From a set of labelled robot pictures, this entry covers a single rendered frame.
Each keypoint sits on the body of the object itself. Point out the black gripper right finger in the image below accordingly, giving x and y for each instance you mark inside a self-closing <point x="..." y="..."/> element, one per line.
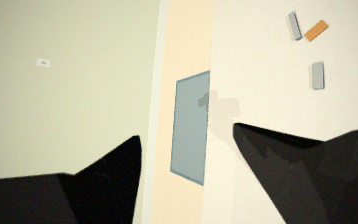
<point x="308" y="180"/>

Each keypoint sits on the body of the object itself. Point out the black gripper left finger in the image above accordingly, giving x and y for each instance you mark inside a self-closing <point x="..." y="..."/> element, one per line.
<point x="103" y="193"/>

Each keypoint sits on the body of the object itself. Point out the grey rectangular bar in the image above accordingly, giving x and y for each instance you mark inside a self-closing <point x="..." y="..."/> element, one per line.
<point x="295" y="26"/>

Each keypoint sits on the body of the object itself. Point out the grey rectangular block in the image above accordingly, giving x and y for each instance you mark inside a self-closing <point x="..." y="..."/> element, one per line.
<point x="318" y="76"/>

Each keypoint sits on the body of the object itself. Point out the orange flat bar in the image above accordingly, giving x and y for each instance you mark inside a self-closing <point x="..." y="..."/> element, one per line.
<point x="316" y="30"/>

